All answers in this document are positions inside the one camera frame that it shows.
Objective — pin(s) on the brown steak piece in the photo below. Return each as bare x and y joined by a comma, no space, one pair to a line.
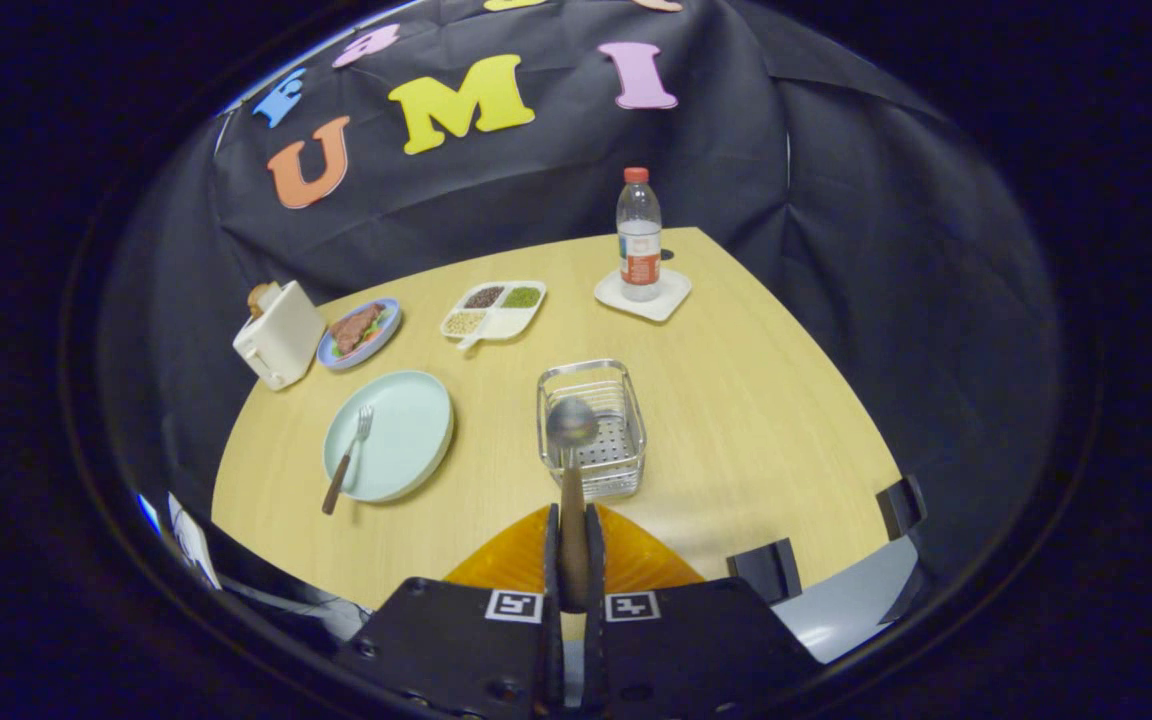
354,327

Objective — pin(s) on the white square coaster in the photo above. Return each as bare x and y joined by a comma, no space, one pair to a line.
673,295

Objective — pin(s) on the blue plate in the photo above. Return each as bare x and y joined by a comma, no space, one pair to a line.
387,330

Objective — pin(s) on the white divided dish with beans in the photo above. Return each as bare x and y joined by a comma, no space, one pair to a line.
506,322

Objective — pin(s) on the black backdrop cloth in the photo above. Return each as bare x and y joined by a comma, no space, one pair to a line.
736,150

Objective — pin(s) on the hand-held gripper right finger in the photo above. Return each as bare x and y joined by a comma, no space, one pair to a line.
696,650

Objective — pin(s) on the light green plate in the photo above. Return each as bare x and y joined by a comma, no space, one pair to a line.
401,430

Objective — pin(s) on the white toaster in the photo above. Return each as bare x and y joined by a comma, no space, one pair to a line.
281,340

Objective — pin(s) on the clear water bottle red cap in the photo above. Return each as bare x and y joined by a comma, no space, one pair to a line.
639,250

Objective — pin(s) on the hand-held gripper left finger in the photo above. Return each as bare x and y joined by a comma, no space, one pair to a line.
456,650

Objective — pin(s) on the toasted bread slice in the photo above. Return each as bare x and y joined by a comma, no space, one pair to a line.
258,298

